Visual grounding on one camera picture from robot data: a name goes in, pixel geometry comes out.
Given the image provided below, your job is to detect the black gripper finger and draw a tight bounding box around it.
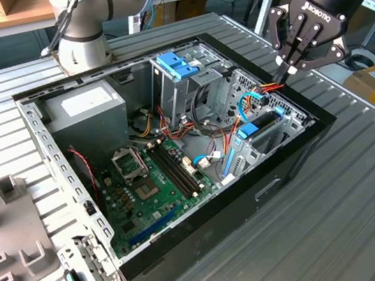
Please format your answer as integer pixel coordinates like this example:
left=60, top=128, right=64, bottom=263
left=265, top=2, right=313, bottom=82
left=281, top=17, right=353, bottom=75

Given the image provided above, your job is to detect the red yellow power wire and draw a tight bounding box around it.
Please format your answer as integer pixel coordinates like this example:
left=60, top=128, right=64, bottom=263
left=213, top=76, right=295, bottom=150

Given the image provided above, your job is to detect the hard disk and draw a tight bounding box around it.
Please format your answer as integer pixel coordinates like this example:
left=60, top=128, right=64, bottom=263
left=212, top=104, right=297, bottom=180

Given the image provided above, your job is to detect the metal disk bay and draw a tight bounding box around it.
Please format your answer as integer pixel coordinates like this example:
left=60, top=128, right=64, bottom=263
left=204, top=59, right=323, bottom=185

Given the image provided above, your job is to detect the small brown cardboard box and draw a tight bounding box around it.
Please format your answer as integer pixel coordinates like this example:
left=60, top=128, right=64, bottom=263
left=172, top=0, right=212, bottom=23

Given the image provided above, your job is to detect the blue plastic drive latch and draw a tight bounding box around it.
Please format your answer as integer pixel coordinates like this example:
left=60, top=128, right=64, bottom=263
left=156, top=48, right=202, bottom=84

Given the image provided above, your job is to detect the black RAM slot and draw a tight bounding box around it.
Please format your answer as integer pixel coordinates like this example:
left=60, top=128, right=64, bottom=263
left=155, top=135, right=207, bottom=199
left=146, top=140, right=200, bottom=206

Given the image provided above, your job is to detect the thin metal locking lever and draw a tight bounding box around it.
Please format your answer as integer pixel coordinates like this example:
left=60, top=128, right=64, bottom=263
left=134, top=143, right=152, bottom=177

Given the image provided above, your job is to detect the black open PC case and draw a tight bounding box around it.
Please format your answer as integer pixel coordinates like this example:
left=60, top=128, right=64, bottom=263
left=6, top=15, right=363, bottom=281

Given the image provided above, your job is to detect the metal socket cover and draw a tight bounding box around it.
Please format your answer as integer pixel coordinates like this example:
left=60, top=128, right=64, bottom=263
left=110, top=145, right=151, bottom=187

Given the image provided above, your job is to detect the grey power supply unit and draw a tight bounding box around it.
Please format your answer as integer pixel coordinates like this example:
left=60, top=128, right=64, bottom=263
left=40, top=76, right=135, bottom=171

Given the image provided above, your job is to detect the blue expansion slot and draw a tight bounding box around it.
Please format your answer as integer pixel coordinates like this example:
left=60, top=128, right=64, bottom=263
left=124, top=205, right=185, bottom=249

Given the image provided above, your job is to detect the green motherboard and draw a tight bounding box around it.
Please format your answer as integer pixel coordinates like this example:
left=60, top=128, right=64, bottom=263
left=91, top=132, right=230, bottom=263

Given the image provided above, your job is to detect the patterned brown box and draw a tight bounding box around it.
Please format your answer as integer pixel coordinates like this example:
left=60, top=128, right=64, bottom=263
left=0, top=0, right=49, bottom=17

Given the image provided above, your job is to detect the grey parts rack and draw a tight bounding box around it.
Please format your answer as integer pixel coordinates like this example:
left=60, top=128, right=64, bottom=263
left=0, top=171, right=59, bottom=281

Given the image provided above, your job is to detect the blue data wire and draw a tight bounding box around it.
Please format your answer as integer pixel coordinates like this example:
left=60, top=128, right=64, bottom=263
left=235, top=90, right=265, bottom=123

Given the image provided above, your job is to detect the black wire loop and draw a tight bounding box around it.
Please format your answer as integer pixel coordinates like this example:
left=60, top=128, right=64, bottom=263
left=186, top=81, right=235, bottom=143

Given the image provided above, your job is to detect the red black wire bundle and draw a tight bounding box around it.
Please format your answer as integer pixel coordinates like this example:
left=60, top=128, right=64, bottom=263
left=156, top=101, right=198, bottom=144

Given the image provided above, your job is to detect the short blue wire white plug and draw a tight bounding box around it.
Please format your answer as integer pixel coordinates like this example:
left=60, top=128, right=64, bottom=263
left=191, top=151, right=228, bottom=173

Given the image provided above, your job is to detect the yellow orange wire bundle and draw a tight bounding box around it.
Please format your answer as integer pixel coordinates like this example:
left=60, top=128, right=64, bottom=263
left=133, top=113, right=156, bottom=139

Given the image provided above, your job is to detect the black camera cable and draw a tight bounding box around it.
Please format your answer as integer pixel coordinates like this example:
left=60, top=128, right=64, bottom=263
left=31, top=0, right=97, bottom=59

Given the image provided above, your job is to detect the thin red fan wire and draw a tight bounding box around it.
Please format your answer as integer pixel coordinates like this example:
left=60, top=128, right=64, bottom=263
left=66, top=144, right=100, bottom=201

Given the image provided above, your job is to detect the silver hinged slot bracket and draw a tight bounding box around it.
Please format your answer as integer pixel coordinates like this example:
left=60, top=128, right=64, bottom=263
left=54, top=229, right=126, bottom=281

